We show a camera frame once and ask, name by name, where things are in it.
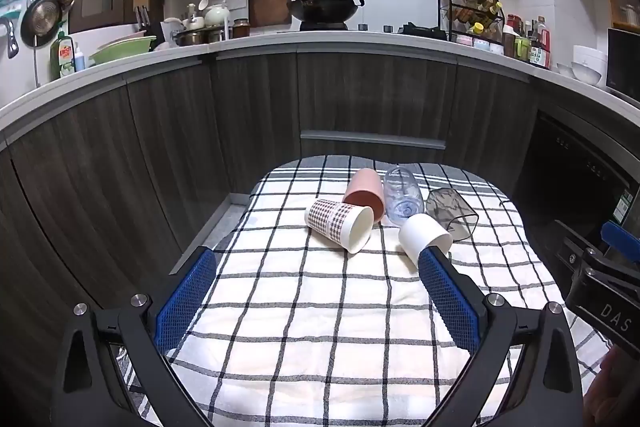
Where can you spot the black wok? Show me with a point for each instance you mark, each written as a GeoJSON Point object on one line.
{"type": "Point", "coordinates": [325, 4]}

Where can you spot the white teapot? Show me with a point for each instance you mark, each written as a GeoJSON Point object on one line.
{"type": "Point", "coordinates": [217, 15]}

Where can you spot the houndstooth patterned cup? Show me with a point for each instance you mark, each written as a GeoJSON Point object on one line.
{"type": "Point", "coordinates": [335, 222]}

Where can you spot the green mug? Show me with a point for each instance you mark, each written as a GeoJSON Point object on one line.
{"type": "Point", "coordinates": [521, 49]}

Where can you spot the pink cup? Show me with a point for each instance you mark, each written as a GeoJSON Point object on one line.
{"type": "Point", "coordinates": [364, 194]}

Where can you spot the gas stove burner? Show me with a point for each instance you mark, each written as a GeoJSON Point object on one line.
{"type": "Point", "coordinates": [324, 26]}

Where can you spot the white cup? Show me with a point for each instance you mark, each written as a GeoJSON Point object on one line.
{"type": "Point", "coordinates": [422, 234]}

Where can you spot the brown glass jar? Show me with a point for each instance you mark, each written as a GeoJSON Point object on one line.
{"type": "Point", "coordinates": [240, 29]}

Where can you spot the knife block with knives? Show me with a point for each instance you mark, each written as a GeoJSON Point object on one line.
{"type": "Point", "coordinates": [143, 24]}

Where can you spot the white bowl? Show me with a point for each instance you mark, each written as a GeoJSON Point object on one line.
{"type": "Point", "coordinates": [564, 70]}

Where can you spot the green dish soap bottle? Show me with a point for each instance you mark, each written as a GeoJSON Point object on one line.
{"type": "Point", "coordinates": [62, 57]}

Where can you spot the black microwave oven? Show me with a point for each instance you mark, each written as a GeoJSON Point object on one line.
{"type": "Point", "coordinates": [625, 64]}

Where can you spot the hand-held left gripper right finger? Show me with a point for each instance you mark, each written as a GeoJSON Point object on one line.
{"type": "Point", "coordinates": [447, 299]}

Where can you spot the hanging steel frying pan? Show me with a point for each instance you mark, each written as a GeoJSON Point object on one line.
{"type": "Point", "coordinates": [39, 19]}

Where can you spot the red lidded jar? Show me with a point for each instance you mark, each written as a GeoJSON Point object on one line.
{"type": "Point", "coordinates": [510, 37]}

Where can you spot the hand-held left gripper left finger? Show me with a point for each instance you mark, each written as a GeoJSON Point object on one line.
{"type": "Point", "coordinates": [185, 302]}

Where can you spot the pastel storage containers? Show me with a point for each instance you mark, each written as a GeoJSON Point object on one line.
{"type": "Point", "coordinates": [477, 44]}

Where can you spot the black built-in dishwasher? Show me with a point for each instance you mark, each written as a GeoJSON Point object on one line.
{"type": "Point", "coordinates": [565, 167]}

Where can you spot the black spice rack with bottles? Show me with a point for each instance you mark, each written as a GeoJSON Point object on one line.
{"type": "Point", "coordinates": [475, 14]}

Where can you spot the person's right hand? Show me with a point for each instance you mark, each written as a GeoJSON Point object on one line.
{"type": "Point", "coordinates": [615, 392]}

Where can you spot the steel pot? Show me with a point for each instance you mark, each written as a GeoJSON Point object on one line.
{"type": "Point", "coordinates": [197, 37]}

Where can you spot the white jug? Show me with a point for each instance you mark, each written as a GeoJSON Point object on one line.
{"type": "Point", "coordinates": [171, 30]}

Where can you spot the wood grain kitchen cabinet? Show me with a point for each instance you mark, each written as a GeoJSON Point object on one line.
{"type": "Point", "coordinates": [150, 147]}

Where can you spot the black and white checked cloth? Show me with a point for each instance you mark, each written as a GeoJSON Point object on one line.
{"type": "Point", "coordinates": [310, 332]}

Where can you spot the green plastic basin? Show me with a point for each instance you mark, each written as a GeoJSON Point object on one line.
{"type": "Point", "coordinates": [122, 49]}

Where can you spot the sauce bottle with green label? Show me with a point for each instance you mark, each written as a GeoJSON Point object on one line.
{"type": "Point", "coordinates": [540, 52]}

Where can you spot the smoky grey transparent cup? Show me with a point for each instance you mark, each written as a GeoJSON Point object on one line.
{"type": "Point", "coordinates": [452, 209]}

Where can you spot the clear plastic cup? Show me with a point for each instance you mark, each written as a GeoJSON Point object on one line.
{"type": "Point", "coordinates": [402, 194]}

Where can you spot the small blue and white bottle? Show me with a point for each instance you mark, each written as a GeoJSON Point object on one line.
{"type": "Point", "coordinates": [80, 61]}

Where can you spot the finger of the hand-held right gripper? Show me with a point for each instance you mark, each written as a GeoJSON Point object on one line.
{"type": "Point", "coordinates": [622, 239]}

